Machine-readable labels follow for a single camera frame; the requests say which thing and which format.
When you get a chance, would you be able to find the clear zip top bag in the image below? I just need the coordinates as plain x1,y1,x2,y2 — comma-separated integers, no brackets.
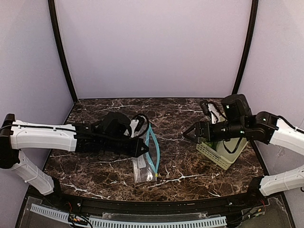
132,124,161,183

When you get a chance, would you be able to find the green leafy vegetable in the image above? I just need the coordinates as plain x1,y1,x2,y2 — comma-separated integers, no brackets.
205,142,214,148

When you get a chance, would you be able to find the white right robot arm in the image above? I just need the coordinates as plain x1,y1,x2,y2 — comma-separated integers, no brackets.
183,112,304,197

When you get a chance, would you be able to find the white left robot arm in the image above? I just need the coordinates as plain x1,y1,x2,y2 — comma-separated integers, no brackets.
0,112,150,196

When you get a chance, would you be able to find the cream perforated plastic basket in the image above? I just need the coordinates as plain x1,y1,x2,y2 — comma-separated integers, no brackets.
196,138,248,171

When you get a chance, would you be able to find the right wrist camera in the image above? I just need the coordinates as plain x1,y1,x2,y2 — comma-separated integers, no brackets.
199,99,226,124

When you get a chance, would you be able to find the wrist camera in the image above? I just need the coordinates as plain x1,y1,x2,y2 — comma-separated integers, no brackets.
130,114,150,138
199,99,226,124

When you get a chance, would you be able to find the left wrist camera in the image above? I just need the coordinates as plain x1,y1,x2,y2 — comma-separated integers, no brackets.
130,114,150,138

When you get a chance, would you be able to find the black front table rail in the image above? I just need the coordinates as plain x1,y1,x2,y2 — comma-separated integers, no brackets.
42,190,281,217

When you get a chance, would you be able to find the white slotted cable duct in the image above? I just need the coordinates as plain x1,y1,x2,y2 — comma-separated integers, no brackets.
30,203,227,228

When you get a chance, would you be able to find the black corner frame post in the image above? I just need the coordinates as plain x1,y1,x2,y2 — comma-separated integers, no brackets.
231,0,259,95

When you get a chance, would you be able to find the black left corner post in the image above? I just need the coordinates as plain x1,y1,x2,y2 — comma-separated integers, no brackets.
47,0,78,104

